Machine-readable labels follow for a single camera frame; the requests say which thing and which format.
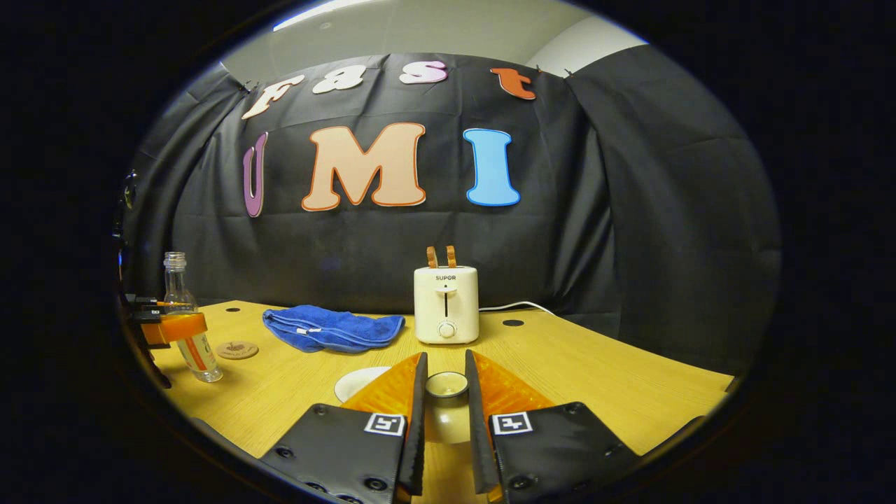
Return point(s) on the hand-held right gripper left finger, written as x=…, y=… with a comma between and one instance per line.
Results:
x=350, y=448

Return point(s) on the black backdrop cloth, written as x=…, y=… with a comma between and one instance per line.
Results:
x=595, y=245

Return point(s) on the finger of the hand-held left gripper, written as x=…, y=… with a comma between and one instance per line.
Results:
x=182, y=327
x=150, y=304

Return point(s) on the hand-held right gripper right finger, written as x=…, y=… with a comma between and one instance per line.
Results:
x=553, y=448

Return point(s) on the toast slice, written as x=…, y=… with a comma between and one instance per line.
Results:
x=432, y=257
x=451, y=256

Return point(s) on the round cork coaster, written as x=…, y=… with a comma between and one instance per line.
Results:
x=238, y=350

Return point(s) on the blue towel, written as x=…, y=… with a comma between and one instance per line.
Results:
x=329, y=329

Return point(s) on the white toaster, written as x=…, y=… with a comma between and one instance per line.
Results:
x=446, y=304

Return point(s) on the clear plastic water bottle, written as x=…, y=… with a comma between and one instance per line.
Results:
x=176, y=287

